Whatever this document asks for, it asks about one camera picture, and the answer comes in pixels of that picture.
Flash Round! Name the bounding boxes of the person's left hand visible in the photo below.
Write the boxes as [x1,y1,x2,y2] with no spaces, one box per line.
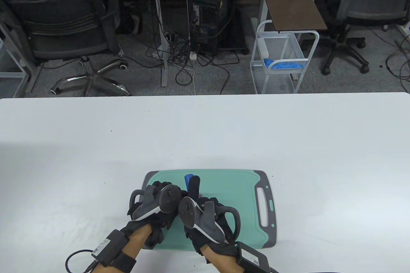
[125,181,189,249]

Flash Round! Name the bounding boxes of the person's right hand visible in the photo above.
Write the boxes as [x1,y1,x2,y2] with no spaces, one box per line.
[183,175,241,256]

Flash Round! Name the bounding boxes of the dark grey hand controller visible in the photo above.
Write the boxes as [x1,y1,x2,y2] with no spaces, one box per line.
[129,185,182,221]
[178,196,241,244]

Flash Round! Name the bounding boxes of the person's right forearm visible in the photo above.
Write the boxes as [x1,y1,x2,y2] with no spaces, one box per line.
[202,244,247,273]

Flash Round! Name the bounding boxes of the person's left forearm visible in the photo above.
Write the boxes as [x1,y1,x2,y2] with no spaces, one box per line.
[102,223,152,270]

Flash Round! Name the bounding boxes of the green cutting board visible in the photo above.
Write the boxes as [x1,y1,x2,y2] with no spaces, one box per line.
[137,170,277,249]

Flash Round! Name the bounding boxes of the blue cloth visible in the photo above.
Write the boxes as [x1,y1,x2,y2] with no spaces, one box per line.
[263,58,304,70]

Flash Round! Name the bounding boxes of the black computer tower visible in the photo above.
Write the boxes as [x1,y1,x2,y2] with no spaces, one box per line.
[189,0,250,56]

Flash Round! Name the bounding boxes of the dark brown wooden board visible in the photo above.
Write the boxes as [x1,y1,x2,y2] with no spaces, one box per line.
[263,0,328,33]

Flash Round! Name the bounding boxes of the black mesh chair chrome base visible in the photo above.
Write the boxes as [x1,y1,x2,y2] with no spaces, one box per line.
[0,0,132,97]

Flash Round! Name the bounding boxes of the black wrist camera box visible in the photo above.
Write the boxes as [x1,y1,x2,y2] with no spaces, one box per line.
[91,230,130,267]
[236,242,269,273]

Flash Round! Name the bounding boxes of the black wrist box cable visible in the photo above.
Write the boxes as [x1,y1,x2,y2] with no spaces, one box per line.
[65,249,100,273]

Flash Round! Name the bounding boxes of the tangle of black cables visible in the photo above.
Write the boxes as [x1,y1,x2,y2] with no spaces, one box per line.
[146,28,241,94]

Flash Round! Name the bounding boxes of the white wire mesh cart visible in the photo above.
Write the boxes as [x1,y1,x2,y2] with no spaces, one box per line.
[250,20,320,94]

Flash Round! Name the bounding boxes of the white metal desk frame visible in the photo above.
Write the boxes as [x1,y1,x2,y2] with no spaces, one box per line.
[0,19,42,94]

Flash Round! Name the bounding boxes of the loose black floor cables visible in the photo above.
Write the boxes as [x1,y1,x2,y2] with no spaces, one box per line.
[384,39,410,94]

